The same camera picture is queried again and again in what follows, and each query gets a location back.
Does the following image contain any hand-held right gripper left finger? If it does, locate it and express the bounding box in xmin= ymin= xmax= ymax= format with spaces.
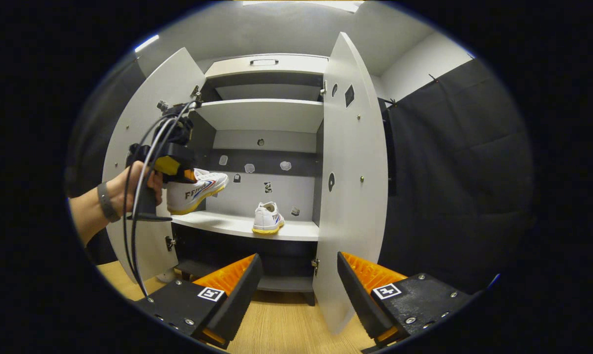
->
xmin=137 ymin=253 xmax=263 ymax=350

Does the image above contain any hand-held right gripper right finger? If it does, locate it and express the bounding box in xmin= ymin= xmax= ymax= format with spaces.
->
xmin=337 ymin=252 xmax=474 ymax=347

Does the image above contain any white shoe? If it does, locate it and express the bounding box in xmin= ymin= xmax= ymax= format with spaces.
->
xmin=252 ymin=201 xmax=285 ymax=235
xmin=166 ymin=168 xmax=229 ymax=216

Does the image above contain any white shoe cabinet door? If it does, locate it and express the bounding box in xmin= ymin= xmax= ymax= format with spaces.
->
xmin=312 ymin=32 xmax=389 ymax=336
xmin=101 ymin=47 xmax=208 ymax=283

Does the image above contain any grey wristband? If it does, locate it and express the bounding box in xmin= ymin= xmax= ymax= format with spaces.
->
xmin=97 ymin=182 xmax=121 ymax=223

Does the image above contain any small ceiling light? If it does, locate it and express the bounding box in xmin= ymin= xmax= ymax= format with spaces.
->
xmin=134 ymin=33 xmax=160 ymax=53

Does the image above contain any black backdrop cloth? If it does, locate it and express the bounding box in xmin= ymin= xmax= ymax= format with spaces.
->
xmin=65 ymin=58 xmax=535 ymax=295

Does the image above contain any long ceiling light panel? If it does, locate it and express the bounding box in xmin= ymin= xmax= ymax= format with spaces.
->
xmin=241 ymin=0 xmax=365 ymax=13

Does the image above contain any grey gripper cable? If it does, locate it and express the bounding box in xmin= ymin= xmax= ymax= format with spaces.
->
xmin=129 ymin=102 xmax=199 ymax=295

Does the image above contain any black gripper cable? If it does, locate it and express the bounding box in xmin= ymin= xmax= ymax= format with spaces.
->
xmin=123 ymin=101 xmax=199 ymax=298

